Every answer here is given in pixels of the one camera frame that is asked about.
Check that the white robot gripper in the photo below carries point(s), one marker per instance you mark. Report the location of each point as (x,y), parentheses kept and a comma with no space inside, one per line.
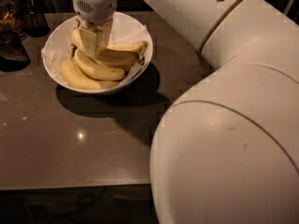
(94,6)

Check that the yellow banana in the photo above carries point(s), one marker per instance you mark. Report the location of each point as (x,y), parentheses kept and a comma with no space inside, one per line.
(138,47)
(75,78)
(109,57)
(92,69)

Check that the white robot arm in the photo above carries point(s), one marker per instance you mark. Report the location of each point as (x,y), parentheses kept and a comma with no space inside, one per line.
(227,150)

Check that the white round bowl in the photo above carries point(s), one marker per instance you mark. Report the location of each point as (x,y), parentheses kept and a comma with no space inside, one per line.
(53,44)

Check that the black mesh cup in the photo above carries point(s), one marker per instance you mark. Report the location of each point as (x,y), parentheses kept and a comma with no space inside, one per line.
(35,21)

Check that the dark glass container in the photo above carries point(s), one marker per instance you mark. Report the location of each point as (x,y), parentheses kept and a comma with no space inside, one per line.
(13,56)

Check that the jar with brown contents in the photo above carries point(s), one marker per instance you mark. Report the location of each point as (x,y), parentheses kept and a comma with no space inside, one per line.
(9,14)

